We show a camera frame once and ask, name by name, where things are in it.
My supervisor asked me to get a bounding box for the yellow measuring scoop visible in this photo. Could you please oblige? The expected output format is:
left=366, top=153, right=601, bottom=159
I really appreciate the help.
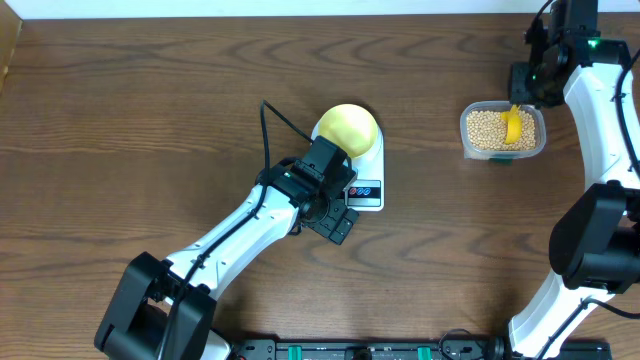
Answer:
left=501, top=105, right=523, bottom=145

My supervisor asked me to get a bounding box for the yellow plastic bowl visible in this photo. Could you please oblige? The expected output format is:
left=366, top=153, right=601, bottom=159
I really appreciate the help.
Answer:
left=316, top=104, right=379, bottom=158

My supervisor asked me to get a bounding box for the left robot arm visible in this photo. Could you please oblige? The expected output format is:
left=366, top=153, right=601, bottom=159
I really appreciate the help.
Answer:
left=94, top=155, right=358, bottom=359

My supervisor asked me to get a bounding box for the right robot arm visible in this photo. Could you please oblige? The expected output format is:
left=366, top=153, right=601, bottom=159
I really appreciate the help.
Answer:
left=505, top=0, right=639, bottom=359

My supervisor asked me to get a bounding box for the white digital kitchen scale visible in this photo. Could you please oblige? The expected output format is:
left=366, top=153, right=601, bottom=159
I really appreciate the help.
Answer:
left=337, top=121, right=385, bottom=212

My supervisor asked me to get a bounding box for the clear plastic container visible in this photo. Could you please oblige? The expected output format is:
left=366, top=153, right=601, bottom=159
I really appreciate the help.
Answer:
left=460, top=101, right=546, bottom=160

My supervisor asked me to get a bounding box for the pile of soybeans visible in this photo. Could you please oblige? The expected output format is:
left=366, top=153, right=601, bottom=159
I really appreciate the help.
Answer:
left=467, top=109, right=536, bottom=151

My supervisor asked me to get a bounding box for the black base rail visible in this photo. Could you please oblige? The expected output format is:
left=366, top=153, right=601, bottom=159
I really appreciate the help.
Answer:
left=219, top=337, right=614, bottom=360

